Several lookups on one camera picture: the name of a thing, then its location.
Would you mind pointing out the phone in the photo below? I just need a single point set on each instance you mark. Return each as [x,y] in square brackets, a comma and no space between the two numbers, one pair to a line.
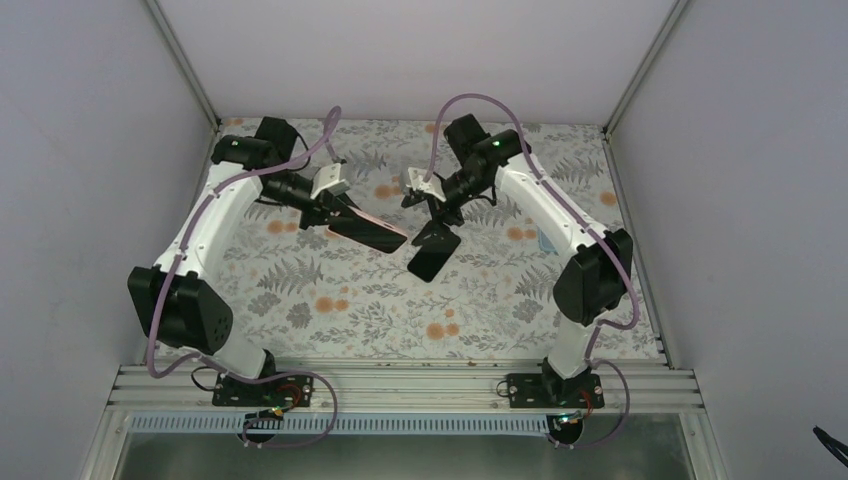
[367,230]
[429,261]

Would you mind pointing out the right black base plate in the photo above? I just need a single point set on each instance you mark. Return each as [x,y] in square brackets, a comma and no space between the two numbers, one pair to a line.
[538,390]

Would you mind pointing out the aluminium corner post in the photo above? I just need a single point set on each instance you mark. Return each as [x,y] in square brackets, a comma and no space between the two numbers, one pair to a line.
[657,45]
[174,47]

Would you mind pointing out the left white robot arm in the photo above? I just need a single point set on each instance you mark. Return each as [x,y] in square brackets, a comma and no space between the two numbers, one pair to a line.
[181,315]

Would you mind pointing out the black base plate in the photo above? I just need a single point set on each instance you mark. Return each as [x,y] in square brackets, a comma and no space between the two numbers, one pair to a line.
[538,390]
[286,392]

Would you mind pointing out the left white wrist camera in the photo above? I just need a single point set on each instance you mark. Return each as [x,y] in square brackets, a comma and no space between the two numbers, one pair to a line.
[333,179]

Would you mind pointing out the left aluminium corner post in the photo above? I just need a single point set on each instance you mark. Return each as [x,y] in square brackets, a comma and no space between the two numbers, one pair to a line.
[174,47]

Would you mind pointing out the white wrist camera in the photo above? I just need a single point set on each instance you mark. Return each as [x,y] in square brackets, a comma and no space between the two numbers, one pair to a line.
[333,179]
[414,178]

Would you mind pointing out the right aluminium corner post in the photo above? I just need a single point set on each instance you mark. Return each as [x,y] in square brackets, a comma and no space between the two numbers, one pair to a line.
[657,45]

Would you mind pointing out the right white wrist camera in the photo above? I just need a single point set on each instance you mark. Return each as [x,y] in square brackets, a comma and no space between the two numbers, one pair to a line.
[414,178]

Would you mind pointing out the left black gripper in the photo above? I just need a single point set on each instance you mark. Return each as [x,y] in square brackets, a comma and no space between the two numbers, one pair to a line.
[326,203]

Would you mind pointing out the aluminium rail frame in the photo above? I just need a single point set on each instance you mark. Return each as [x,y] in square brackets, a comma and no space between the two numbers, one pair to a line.
[448,397]

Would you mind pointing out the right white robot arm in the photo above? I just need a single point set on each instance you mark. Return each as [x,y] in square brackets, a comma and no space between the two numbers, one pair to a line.
[598,261]

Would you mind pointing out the light blue phone case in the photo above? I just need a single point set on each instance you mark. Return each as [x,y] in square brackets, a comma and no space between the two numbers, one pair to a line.
[545,243]

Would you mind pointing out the floral patterned table mat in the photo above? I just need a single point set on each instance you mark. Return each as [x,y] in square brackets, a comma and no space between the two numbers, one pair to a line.
[311,293]

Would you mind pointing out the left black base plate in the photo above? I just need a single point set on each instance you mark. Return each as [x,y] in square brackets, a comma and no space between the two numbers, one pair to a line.
[286,392]

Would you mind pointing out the black object at edge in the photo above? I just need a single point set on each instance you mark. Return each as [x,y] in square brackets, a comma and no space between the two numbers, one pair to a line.
[834,446]

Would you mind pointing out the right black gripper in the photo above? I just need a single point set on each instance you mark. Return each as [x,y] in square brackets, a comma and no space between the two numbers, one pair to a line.
[440,211]

